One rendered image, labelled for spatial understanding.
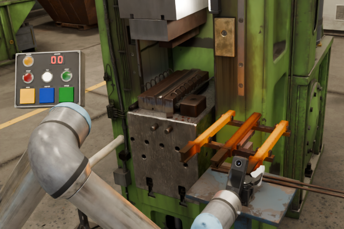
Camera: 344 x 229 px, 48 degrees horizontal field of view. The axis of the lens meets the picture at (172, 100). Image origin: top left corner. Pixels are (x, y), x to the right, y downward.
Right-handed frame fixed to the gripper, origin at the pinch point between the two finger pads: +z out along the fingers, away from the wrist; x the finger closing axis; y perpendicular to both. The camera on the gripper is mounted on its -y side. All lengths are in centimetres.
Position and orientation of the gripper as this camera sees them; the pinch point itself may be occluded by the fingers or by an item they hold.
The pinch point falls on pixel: (253, 163)
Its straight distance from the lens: 137.2
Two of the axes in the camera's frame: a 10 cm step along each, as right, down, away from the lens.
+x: 8.5, 1.5, -5.1
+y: 0.7, 9.2, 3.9
